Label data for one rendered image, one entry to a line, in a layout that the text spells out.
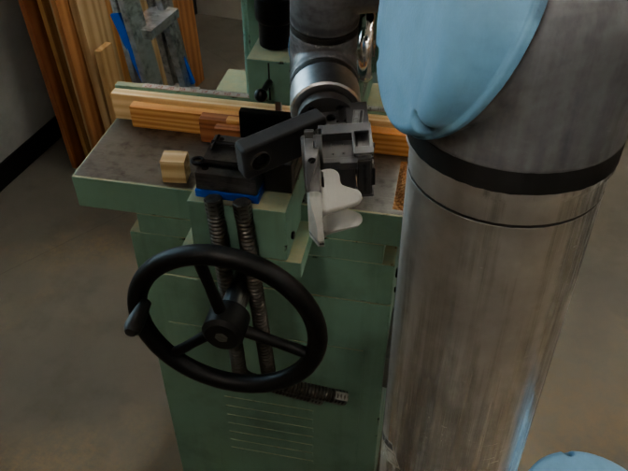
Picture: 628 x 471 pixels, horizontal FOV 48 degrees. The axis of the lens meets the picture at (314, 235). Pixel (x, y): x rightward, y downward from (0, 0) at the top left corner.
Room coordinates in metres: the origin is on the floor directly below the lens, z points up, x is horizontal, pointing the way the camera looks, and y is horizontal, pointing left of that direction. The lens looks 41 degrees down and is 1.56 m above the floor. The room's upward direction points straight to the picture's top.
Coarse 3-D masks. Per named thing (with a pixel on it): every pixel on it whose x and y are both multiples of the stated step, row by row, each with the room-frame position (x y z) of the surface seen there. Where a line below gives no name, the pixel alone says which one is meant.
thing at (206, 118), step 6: (204, 114) 1.01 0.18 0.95; (210, 114) 1.01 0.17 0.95; (216, 114) 1.01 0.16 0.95; (222, 114) 1.01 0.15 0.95; (204, 120) 1.00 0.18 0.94; (210, 120) 0.99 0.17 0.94; (216, 120) 0.99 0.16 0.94; (222, 120) 0.99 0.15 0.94; (204, 126) 1.00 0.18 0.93; (210, 126) 0.99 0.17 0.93; (204, 132) 1.00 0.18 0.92; (210, 132) 0.99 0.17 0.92; (204, 138) 1.00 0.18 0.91; (210, 138) 0.99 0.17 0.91
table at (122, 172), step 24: (120, 120) 1.07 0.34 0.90; (96, 144) 0.99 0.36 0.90; (120, 144) 0.99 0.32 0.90; (144, 144) 0.99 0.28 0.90; (168, 144) 0.99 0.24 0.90; (192, 144) 0.99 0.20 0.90; (96, 168) 0.92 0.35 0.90; (120, 168) 0.92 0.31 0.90; (144, 168) 0.92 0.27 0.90; (192, 168) 0.92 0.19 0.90; (384, 168) 0.92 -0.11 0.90; (96, 192) 0.89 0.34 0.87; (120, 192) 0.88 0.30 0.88; (144, 192) 0.88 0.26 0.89; (168, 192) 0.87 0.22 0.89; (384, 192) 0.86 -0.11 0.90; (168, 216) 0.87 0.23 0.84; (384, 216) 0.80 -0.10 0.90; (192, 240) 0.78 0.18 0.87; (360, 240) 0.81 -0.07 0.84; (384, 240) 0.80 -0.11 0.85; (288, 264) 0.73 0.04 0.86
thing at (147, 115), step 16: (144, 112) 1.04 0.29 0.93; (160, 112) 1.03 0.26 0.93; (176, 112) 1.03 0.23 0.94; (192, 112) 1.02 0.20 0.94; (208, 112) 1.02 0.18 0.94; (224, 112) 1.02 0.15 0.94; (160, 128) 1.03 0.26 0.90; (176, 128) 1.03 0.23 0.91; (192, 128) 1.02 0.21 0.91; (384, 128) 0.98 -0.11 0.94; (384, 144) 0.96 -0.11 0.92; (400, 144) 0.96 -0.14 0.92
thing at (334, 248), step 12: (144, 216) 0.88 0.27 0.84; (156, 216) 0.87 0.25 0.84; (144, 228) 0.88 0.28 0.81; (156, 228) 0.88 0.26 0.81; (168, 228) 0.87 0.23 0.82; (180, 228) 0.87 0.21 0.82; (312, 240) 0.82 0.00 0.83; (324, 240) 0.82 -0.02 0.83; (336, 240) 0.82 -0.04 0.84; (348, 240) 0.82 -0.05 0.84; (312, 252) 0.82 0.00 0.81; (324, 252) 0.82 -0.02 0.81; (336, 252) 0.82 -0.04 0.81; (348, 252) 0.81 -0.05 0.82; (360, 252) 0.81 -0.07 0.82; (372, 252) 0.81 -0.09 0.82
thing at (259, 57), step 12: (252, 48) 1.00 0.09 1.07; (252, 60) 0.96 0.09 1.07; (264, 60) 0.96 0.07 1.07; (276, 60) 0.96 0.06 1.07; (288, 60) 0.96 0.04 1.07; (252, 72) 0.96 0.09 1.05; (264, 72) 0.96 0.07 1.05; (276, 72) 0.95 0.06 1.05; (288, 72) 0.95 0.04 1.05; (252, 84) 0.96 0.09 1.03; (276, 84) 0.95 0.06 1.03; (288, 84) 0.95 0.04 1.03; (252, 96) 0.96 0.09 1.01; (276, 96) 0.95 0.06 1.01; (288, 96) 0.95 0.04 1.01
